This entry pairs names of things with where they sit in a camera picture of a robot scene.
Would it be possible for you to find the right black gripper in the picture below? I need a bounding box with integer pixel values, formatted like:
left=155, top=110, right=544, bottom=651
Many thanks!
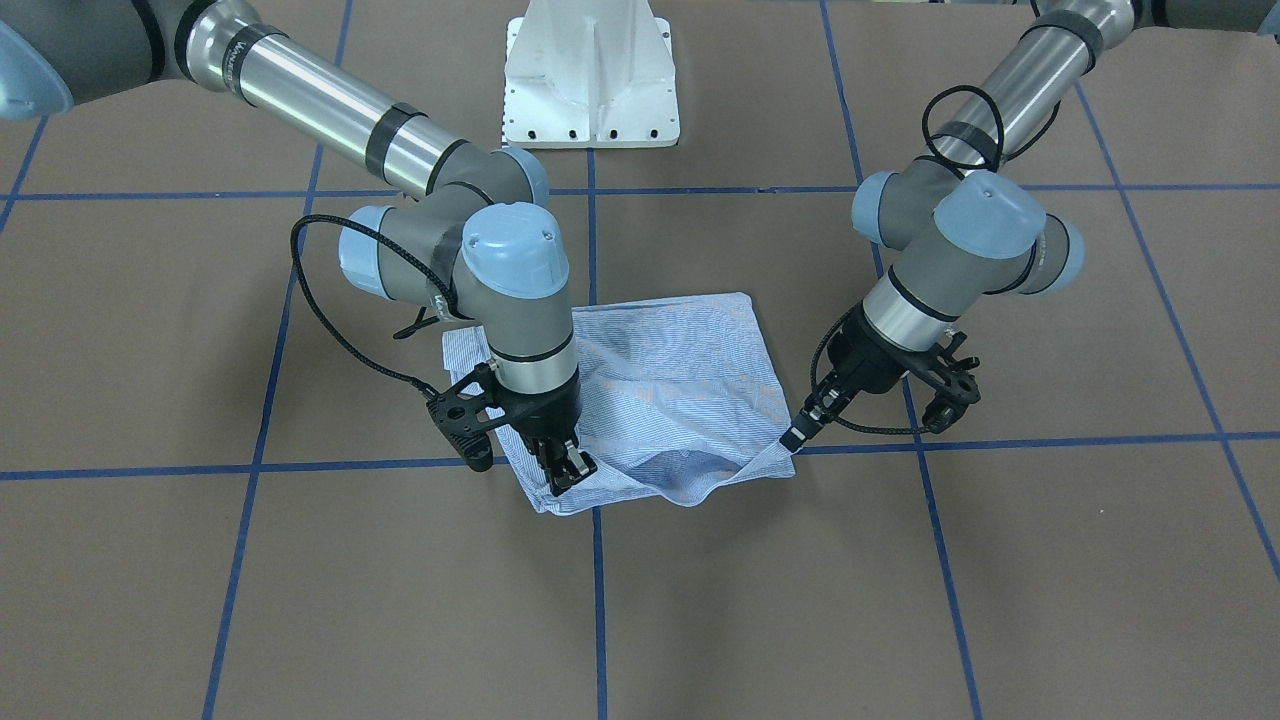
left=495, top=372, right=596, bottom=497

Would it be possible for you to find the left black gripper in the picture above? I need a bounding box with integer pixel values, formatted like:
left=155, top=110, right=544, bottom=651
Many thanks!
left=780, top=318, right=923, bottom=454

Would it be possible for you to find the light blue striped shirt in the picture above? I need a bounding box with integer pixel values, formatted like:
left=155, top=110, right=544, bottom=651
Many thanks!
left=495, top=293, right=795, bottom=516

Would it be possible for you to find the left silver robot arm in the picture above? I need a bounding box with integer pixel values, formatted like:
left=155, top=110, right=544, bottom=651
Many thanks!
left=780, top=1, right=1277, bottom=452

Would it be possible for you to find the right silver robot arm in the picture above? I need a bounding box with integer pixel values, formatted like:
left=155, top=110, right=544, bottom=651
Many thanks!
left=1, top=1, right=596, bottom=496

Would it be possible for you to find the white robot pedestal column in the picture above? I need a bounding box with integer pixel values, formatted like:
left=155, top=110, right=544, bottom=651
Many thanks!
left=502, top=1, right=681, bottom=149

